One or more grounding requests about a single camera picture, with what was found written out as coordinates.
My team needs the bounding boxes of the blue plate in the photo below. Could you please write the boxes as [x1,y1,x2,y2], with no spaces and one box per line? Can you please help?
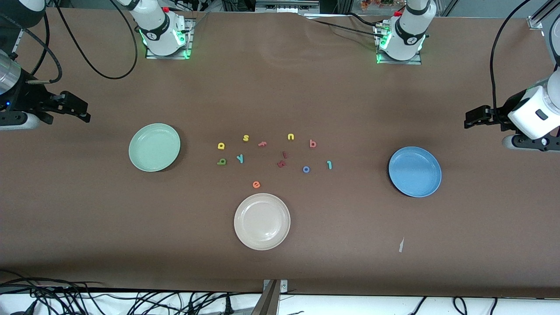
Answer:
[388,146,442,198]

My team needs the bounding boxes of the green plate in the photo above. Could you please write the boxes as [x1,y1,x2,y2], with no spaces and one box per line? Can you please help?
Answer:
[128,123,181,172]

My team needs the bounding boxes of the orange flowers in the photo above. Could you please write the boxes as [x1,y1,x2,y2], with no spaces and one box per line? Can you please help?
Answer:
[360,0,394,11]

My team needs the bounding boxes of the black box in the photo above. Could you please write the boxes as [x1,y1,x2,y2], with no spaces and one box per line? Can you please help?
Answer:
[222,0,256,13]

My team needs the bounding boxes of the brown table cover sheet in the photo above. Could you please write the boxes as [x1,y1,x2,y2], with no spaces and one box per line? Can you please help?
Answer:
[0,7,560,299]

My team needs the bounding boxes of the cream plate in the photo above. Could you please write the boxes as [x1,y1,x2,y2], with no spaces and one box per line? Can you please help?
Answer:
[234,193,291,251]

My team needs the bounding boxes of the silver metal device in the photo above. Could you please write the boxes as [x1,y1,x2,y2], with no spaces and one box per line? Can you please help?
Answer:
[255,0,321,14]

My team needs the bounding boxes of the grey diagonal bar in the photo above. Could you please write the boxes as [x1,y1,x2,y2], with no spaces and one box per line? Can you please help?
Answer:
[250,280,280,315]

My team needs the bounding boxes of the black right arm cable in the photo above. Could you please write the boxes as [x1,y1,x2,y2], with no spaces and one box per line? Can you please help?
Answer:
[0,12,63,84]
[55,0,138,81]

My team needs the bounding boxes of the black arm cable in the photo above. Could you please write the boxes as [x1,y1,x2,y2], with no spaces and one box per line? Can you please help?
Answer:
[0,12,63,84]
[490,0,534,114]
[55,0,138,81]

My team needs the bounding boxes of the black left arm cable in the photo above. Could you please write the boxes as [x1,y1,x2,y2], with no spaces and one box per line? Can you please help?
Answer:
[490,0,534,114]

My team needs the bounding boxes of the aluminium frame rail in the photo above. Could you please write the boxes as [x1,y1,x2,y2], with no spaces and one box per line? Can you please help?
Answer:
[10,27,23,60]

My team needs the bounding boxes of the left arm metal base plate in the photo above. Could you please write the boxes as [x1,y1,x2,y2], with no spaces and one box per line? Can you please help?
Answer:
[375,26,423,66]

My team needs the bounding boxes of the aluminium frame corner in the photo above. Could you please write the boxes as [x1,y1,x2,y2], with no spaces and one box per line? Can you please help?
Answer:
[527,0,560,30]

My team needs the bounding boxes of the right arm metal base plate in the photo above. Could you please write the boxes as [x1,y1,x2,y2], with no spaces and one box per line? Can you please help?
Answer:
[145,17,194,60]

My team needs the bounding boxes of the small metal bracket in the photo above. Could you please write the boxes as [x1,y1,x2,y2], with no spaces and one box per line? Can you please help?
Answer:
[262,279,289,293]

